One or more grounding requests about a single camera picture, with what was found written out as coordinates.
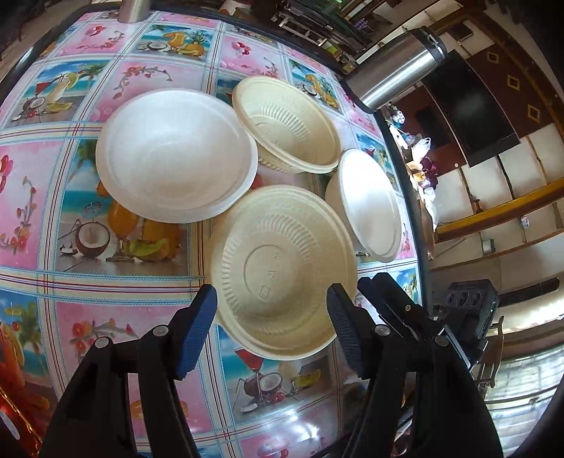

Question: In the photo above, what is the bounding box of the black television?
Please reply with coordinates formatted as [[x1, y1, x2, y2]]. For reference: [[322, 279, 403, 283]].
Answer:
[[422, 55, 521, 168]]

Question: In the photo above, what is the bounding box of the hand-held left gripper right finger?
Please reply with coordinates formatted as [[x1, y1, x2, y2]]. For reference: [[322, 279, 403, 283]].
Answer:
[[327, 283, 503, 458]]

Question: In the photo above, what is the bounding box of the tall steel bottle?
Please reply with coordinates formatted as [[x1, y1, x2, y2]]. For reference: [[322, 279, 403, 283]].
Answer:
[[119, 0, 151, 23]]

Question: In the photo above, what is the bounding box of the wooden chair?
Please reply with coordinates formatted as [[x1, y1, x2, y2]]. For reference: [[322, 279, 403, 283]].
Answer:
[[478, 317, 505, 388]]

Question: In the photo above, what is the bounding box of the dark red bag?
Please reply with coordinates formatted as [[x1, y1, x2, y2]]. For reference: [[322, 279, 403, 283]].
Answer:
[[421, 156, 441, 188]]

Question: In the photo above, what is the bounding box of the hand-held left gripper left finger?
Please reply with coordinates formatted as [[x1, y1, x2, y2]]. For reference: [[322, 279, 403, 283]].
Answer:
[[39, 284, 219, 458]]

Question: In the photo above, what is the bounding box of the small white foam bowl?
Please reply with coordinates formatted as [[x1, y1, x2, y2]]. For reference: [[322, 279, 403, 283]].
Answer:
[[325, 149, 403, 262]]

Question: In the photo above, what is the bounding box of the cream ribbed bowl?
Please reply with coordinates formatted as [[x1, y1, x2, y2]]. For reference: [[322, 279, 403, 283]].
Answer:
[[209, 185, 357, 362], [233, 77, 342, 174]]

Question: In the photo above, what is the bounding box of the large white foam bowl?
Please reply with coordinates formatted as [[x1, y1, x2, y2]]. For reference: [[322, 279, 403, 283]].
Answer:
[[96, 88, 258, 223]]

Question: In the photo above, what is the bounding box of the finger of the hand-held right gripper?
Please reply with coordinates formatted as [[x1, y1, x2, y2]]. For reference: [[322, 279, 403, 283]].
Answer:
[[374, 273, 441, 342], [358, 274, 397, 329]]

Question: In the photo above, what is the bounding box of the fruit print tablecloth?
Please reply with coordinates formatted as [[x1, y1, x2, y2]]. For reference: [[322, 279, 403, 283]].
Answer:
[[0, 11, 424, 458]]

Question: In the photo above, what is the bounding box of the steel thermos black lid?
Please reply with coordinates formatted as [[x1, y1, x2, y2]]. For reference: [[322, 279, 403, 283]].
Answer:
[[344, 26, 448, 113]]

